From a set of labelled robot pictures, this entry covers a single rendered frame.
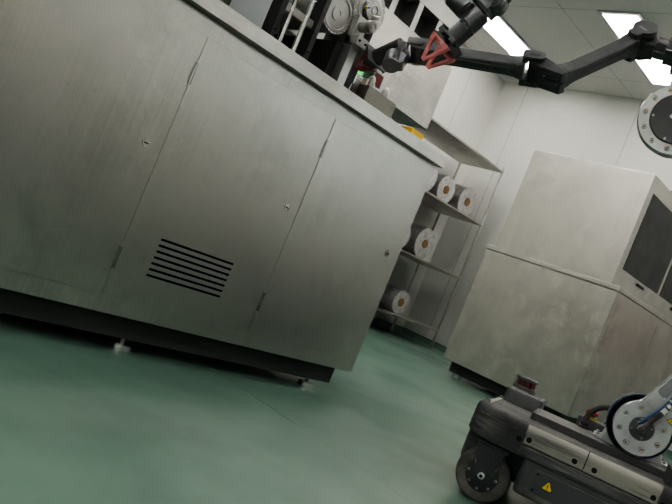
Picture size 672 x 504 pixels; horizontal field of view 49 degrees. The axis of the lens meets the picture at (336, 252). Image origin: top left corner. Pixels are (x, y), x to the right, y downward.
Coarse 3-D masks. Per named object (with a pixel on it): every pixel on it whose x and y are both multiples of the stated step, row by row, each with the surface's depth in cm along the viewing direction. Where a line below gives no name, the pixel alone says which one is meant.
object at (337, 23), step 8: (336, 0) 236; (344, 0) 238; (336, 8) 236; (344, 8) 239; (328, 16) 235; (336, 16) 237; (344, 16) 240; (328, 24) 236; (336, 24) 239; (344, 24) 241; (336, 32) 239
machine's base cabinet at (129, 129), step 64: (0, 0) 144; (64, 0) 152; (128, 0) 161; (0, 64) 147; (64, 64) 156; (128, 64) 166; (192, 64) 177; (256, 64) 189; (0, 128) 150; (64, 128) 160; (128, 128) 170; (192, 128) 181; (256, 128) 195; (320, 128) 210; (0, 192) 154; (64, 192) 164; (128, 192) 174; (192, 192) 187; (256, 192) 201; (320, 192) 217; (384, 192) 236; (0, 256) 158; (64, 256) 168; (128, 256) 179; (192, 256) 192; (256, 256) 207; (320, 256) 224; (384, 256) 245; (64, 320) 177; (128, 320) 189; (192, 320) 198; (256, 320) 214; (320, 320) 232
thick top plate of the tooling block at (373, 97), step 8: (360, 88) 253; (368, 88) 251; (360, 96) 252; (368, 96) 252; (376, 96) 254; (384, 96) 257; (376, 104) 255; (384, 104) 258; (392, 104) 261; (384, 112) 259; (392, 112) 262
